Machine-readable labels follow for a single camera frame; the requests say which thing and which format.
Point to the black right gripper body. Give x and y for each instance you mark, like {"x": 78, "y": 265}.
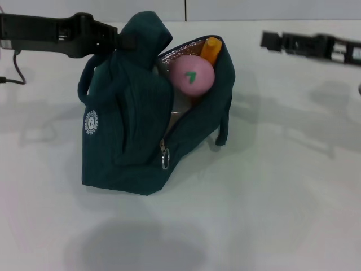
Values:
{"x": 316, "y": 46}

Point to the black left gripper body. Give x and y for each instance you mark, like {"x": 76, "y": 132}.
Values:
{"x": 42, "y": 32}

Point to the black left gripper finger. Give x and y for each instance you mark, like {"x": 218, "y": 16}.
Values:
{"x": 110, "y": 39}

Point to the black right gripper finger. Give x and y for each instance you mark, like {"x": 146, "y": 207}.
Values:
{"x": 270, "y": 41}

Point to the yellow banana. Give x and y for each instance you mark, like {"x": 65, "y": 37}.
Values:
{"x": 211, "y": 52}

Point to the pink toy peach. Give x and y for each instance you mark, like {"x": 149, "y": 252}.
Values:
{"x": 191, "y": 76}

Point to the dark teal insulated lunch bag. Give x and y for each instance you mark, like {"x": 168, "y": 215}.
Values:
{"x": 127, "y": 127}

